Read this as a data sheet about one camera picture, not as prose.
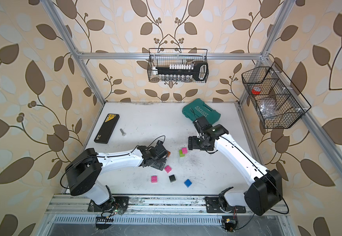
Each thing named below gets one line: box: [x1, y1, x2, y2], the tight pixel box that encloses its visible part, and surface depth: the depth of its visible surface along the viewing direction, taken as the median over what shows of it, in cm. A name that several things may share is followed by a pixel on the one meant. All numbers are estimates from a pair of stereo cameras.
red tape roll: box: [251, 86, 262, 95], surface depth 83 cm
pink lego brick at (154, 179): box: [150, 175, 158, 183], surface depth 84 cm
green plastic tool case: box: [182, 98, 221, 125], surface depth 114 cm
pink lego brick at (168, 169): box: [164, 165, 173, 174], surface depth 88 cm
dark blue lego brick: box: [183, 178, 193, 188], surface depth 82 cm
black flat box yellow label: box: [93, 113, 120, 145], surface depth 106 cm
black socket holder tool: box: [152, 61, 209, 83], surface depth 86 cm
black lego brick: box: [168, 174, 176, 183], surface depth 84 cm
